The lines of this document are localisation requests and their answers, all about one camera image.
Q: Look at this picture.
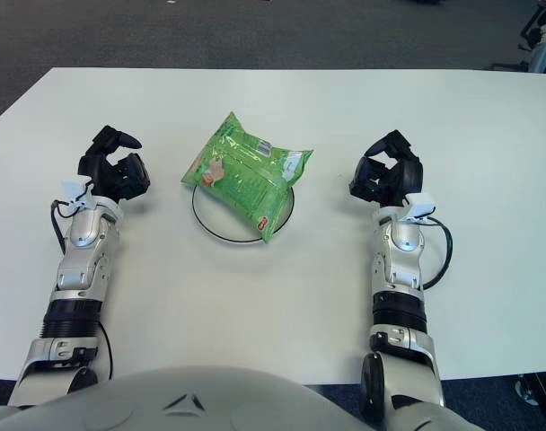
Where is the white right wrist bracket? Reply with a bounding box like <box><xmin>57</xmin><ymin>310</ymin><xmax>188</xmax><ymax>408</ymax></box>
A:
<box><xmin>402</xmin><ymin>191</ymin><xmax>437</xmax><ymax>224</ymax></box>

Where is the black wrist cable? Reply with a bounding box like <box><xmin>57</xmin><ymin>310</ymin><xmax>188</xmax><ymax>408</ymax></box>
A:
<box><xmin>423</xmin><ymin>215</ymin><xmax>454</xmax><ymax>291</ymax></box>
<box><xmin>49</xmin><ymin>199</ymin><xmax>76</xmax><ymax>255</ymax></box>

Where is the thin black elbow cable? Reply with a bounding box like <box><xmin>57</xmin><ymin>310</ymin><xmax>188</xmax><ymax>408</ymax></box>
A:
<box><xmin>95</xmin><ymin>321</ymin><xmax>115</xmax><ymax>379</ymax></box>

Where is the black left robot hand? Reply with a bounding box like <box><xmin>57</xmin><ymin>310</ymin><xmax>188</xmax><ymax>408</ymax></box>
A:
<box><xmin>77</xmin><ymin>125</ymin><xmax>151</xmax><ymax>203</ymax></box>

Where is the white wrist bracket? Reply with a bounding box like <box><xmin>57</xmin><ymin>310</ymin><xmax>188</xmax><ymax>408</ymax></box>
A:
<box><xmin>402</xmin><ymin>191</ymin><xmax>437</xmax><ymax>224</ymax></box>
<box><xmin>59</xmin><ymin>178</ymin><xmax>97</xmax><ymax>211</ymax></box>

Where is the white plate with black rim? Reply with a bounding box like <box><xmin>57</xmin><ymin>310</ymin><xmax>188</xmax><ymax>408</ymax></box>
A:
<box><xmin>191</xmin><ymin>181</ymin><xmax>295</xmax><ymax>245</ymax></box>

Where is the green snack bag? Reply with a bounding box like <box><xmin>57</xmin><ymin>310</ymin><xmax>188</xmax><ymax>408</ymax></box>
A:
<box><xmin>180</xmin><ymin>110</ymin><xmax>314</xmax><ymax>245</ymax></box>

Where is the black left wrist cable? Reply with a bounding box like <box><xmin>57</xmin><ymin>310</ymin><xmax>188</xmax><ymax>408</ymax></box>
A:
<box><xmin>49</xmin><ymin>199</ymin><xmax>76</xmax><ymax>255</ymax></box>

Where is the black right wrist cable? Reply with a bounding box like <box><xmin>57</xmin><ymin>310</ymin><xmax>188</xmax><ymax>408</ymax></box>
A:
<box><xmin>423</xmin><ymin>215</ymin><xmax>454</xmax><ymax>291</ymax></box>

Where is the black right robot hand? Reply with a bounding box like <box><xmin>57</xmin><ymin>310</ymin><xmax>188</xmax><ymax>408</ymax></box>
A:
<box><xmin>348</xmin><ymin>128</ymin><xmax>425</xmax><ymax>208</ymax></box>

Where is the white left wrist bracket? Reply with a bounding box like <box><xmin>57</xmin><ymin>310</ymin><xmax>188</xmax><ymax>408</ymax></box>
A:
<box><xmin>59</xmin><ymin>178</ymin><xmax>97</xmax><ymax>211</ymax></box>

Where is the grey robot torso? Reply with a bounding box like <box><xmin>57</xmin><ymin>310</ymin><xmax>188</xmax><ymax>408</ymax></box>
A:
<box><xmin>0</xmin><ymin>365</ymin><xmax>440</xmax><ymax>431</ymax></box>

